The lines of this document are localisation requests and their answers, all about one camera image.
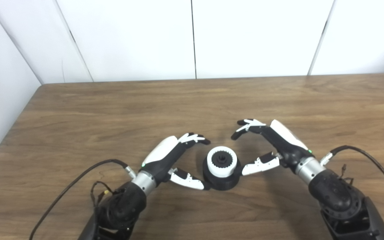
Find thick black left wrist cable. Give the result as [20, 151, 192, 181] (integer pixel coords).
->
[29, 159, 137, 240]

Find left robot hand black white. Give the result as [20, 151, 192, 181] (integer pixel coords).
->
[140, 133, 211, 191]

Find thin wire on right arm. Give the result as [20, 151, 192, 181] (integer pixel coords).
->
[340, 163, 356, 187]

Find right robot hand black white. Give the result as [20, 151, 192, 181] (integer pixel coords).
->
[230, 118, 314, 176]

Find white ring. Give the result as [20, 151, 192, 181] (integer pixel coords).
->
[207, 146, 238, 178]

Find round black part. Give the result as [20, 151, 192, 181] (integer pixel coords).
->
[203, 152, 242, 191]

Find thin wire on arm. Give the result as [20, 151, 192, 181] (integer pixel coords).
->
[340, 163, 356, 187]
[90, 181, 113, 209]

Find thick black wrist cable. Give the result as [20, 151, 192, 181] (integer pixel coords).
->
[319, 145, 384, 240]
[29, 159, 137, 240]

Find thick black right wrist cable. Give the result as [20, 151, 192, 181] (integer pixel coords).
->
[319, 145, 384, 240]

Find thin wire on left arm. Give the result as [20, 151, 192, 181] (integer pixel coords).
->
[90, 181, 113, 209]

